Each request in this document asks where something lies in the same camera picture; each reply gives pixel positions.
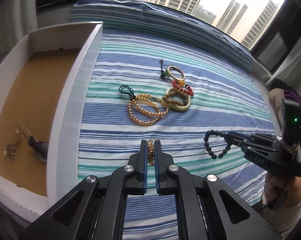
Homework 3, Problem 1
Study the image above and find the window frame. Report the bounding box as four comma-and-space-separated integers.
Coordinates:
251, 0, 301, 73

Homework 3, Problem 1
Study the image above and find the black bead bracelet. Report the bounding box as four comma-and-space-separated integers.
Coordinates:
203, 129, 233, 160

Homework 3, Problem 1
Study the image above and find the right hand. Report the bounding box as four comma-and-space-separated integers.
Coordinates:
264, 173, 301, 207

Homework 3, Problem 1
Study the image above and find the gold chain necklace with rings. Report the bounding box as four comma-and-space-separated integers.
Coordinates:
147, 138, 156, 167

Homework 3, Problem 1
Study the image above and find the green jade pendant on cord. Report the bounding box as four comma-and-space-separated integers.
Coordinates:
159, 59, 170, 82

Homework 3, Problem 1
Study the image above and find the gold jewelry in box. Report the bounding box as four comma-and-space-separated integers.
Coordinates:
4, 130, 21, 162

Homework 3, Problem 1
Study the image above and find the striped blue green bedsheet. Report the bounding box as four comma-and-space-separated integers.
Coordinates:
69, 0, 275, 240

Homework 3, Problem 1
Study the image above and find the gold bangle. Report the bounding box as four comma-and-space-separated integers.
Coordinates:
166, 66, 185, 81

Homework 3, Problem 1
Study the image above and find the right forearm white sleeve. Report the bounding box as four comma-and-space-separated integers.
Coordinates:
262, 202, 301, 239

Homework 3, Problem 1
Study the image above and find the red bead bracelet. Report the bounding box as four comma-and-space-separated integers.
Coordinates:
171, 80, 195, 97

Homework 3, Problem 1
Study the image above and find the brown wooden bead bracelet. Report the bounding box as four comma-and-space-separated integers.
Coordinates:
162, 89, 187, 107

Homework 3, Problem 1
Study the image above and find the white cardboard box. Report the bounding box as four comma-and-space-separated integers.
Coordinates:
0, 22, 103, 222

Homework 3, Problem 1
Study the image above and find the beige and purple clothes pile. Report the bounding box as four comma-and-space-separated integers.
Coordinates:
268, 79, 301, 149

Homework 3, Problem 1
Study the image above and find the key with black head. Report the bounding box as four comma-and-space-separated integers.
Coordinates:
18, 121, 49, 162

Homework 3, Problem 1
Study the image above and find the pale green jade bangle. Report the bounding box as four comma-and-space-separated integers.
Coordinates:
163, 87, 191, 112

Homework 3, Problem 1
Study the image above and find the amber bead necklace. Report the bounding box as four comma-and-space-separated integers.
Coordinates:
118, 84, 170, 127

